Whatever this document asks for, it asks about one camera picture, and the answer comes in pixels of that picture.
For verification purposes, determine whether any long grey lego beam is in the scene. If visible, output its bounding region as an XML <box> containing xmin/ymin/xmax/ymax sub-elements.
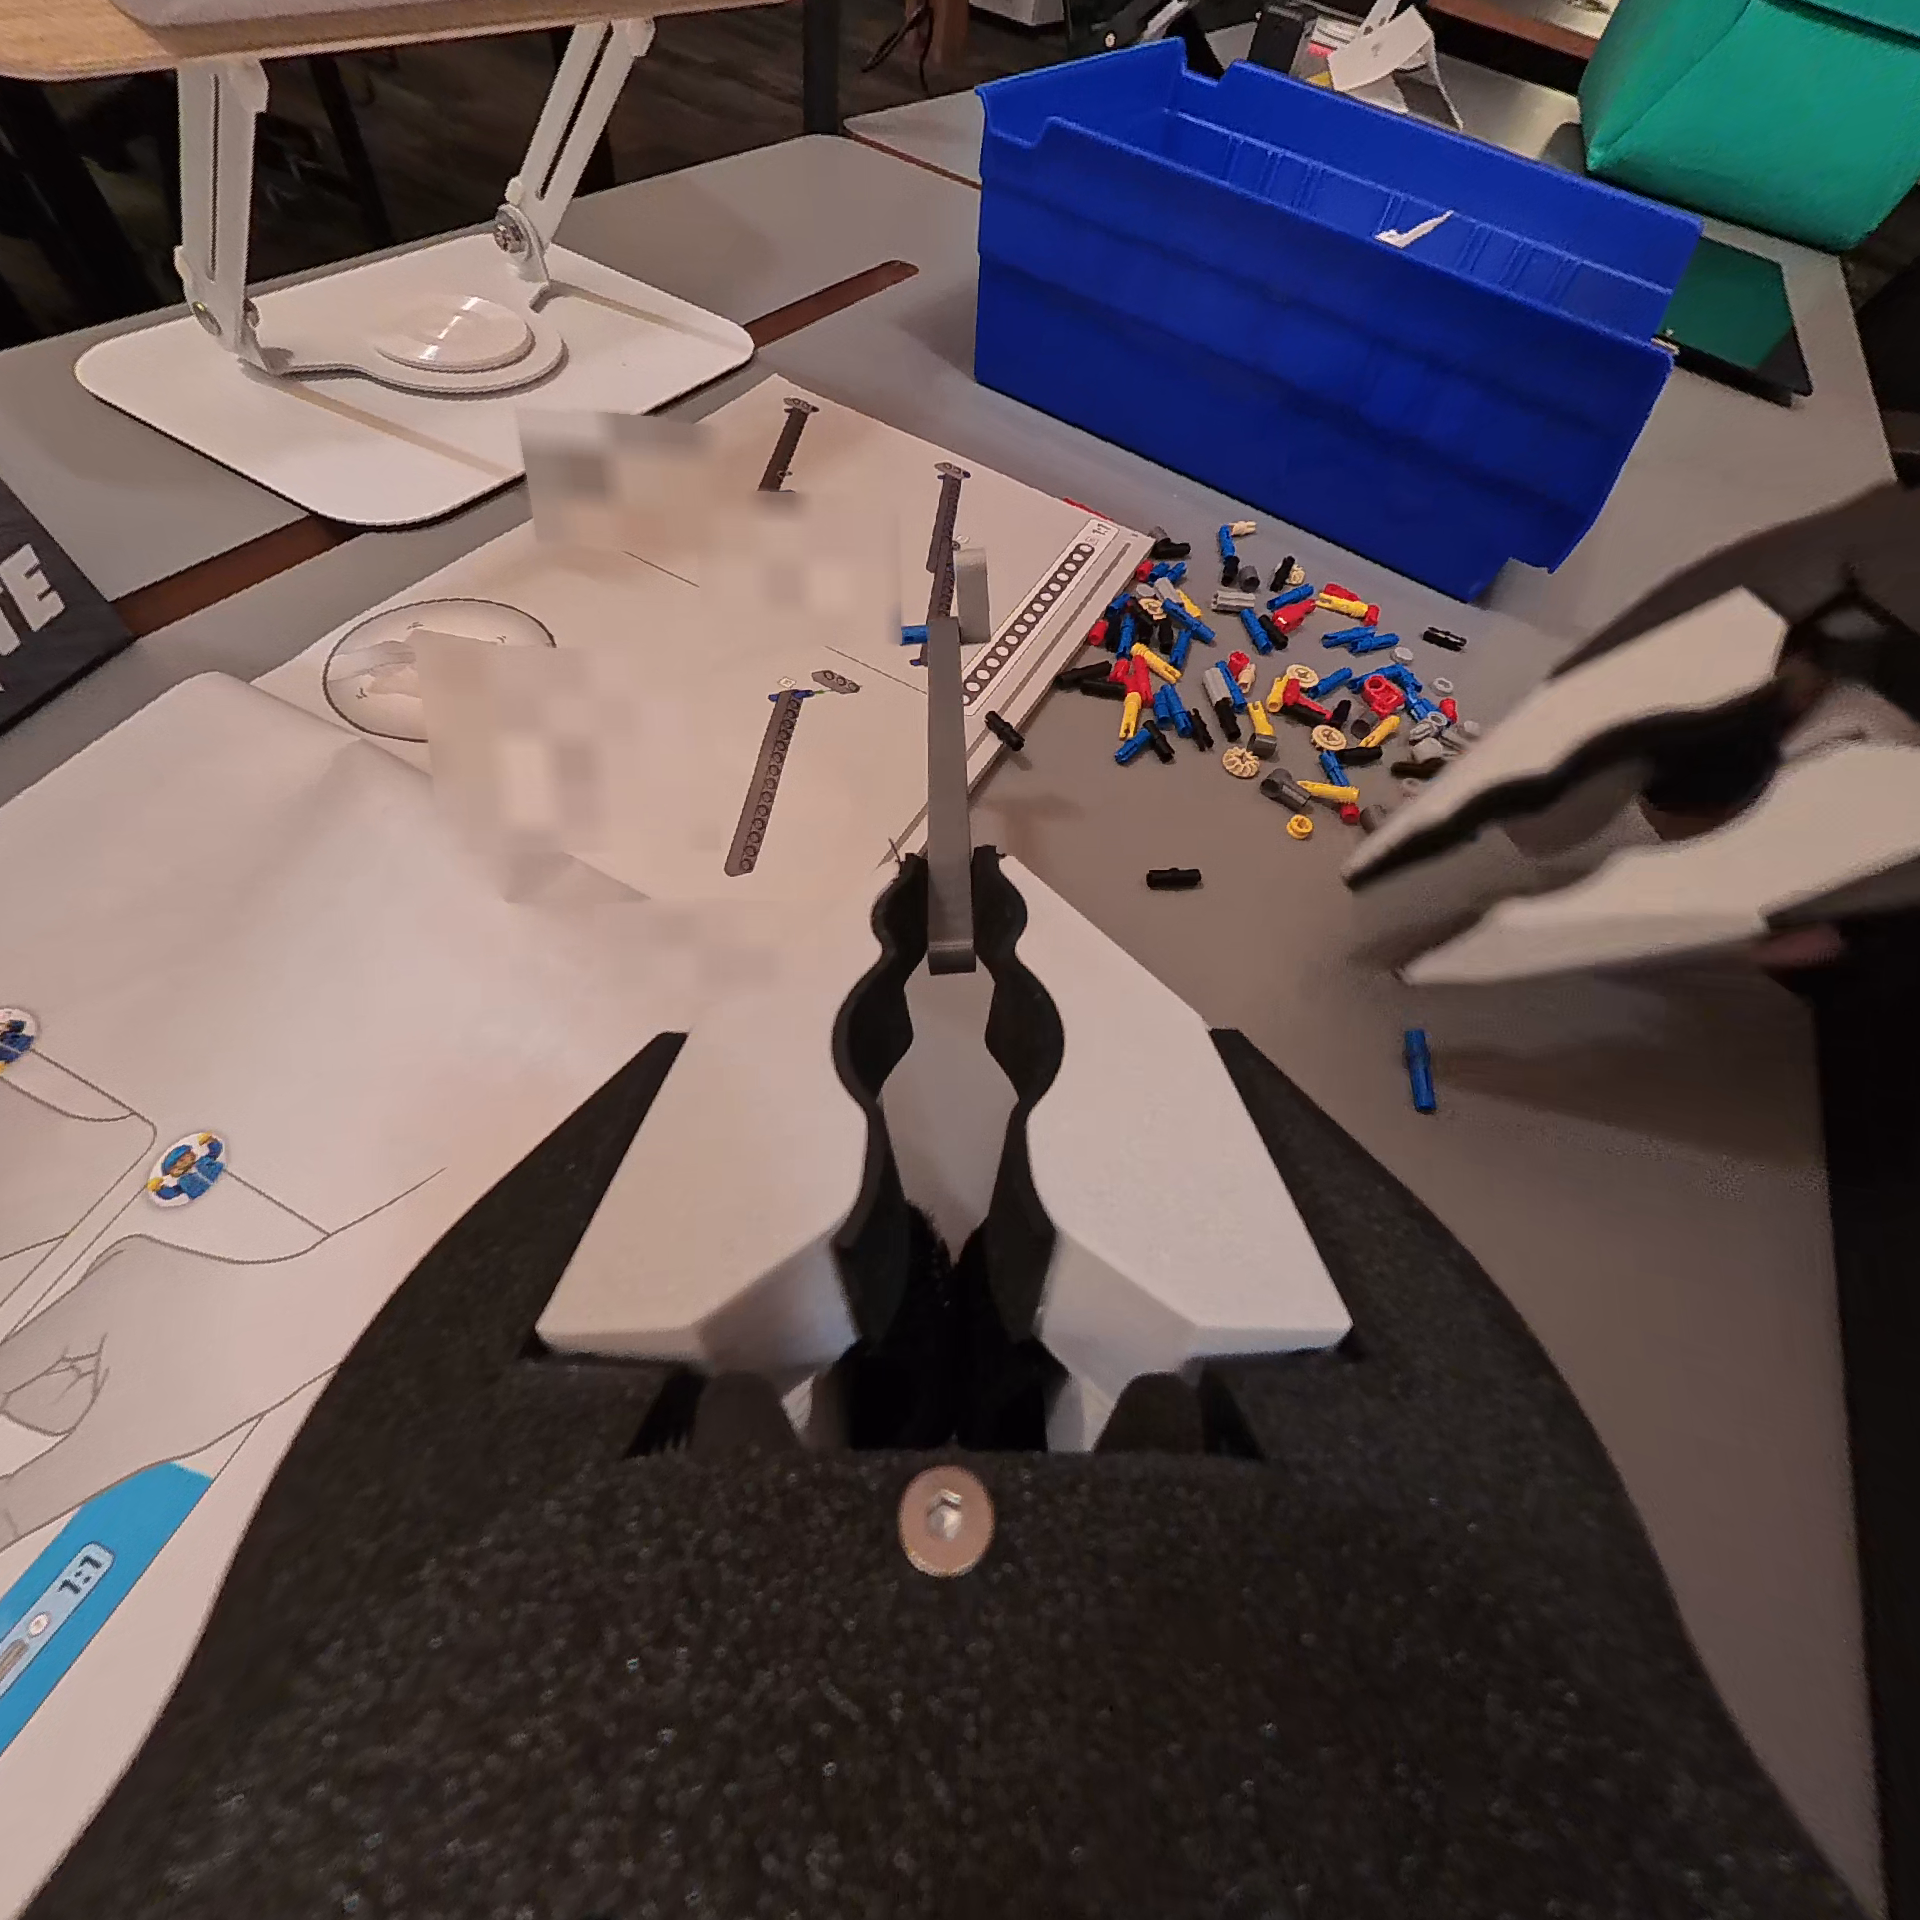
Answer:
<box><xmin>918</xmin><ymin>613</ymin><xmax>988</xmax><ymax>975</ymax></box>

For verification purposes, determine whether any lego instruction booklet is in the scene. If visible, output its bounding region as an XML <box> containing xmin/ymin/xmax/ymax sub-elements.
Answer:
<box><xmin>0</xmin><ymin>392</ymin><xmax>1157</xmax><ymax>1757</ymax></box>

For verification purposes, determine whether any lego set box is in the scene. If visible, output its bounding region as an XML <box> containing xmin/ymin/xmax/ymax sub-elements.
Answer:
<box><xmin>0</xmin><ymin>480</ymin><xmax>135</xmax><ymax>736</ymax></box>

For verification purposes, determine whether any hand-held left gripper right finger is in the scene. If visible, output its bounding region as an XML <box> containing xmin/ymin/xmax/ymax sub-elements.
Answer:
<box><xmin>975</xmin><ymin>848</ymin><xmax>1356</xmax><ymax>1454</ymax></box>

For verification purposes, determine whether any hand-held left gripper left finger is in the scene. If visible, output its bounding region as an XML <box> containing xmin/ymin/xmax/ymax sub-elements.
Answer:
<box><xmin>535</xmin><ymin>862</ymin><xmax>932</xmax><ymax>1449</ymax></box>

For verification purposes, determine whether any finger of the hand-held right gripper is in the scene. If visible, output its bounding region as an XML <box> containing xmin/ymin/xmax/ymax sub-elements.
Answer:
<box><xmin>1339</xmin><ymin>586</ymin><xmax>1794</xmax><ymax>894</ymax></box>
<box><xmin>1393</xmin><ymin>704</ymin><xmax>1920</xmax><ymax>989</ymax></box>

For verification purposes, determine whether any blue plastic bin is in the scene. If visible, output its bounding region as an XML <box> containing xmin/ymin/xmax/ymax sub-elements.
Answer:
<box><xmin>971</xmin><ymin>37</ymin><xmax>1705</xmax><ymax>606</ymax></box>

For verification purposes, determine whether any pile of small lego pieces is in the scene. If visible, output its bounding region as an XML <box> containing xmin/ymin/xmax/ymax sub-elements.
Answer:
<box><xmin>1055</xmin><ymin>517</ymin><xmax>1478</xmax><ymax>839</ymax></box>

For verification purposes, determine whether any teal felt bag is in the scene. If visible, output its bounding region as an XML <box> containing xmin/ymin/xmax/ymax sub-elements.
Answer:
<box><xmin>1577</xmin><ymin>0</ymin><xmax>1920</xmax><ymax>253</ymax></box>

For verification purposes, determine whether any black tablet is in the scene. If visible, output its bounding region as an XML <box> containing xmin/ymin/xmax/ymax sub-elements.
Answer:
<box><xmin>1657</xmin><ymin>237</ymin><xmax>1819</xmax><ymax>405</ymax></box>

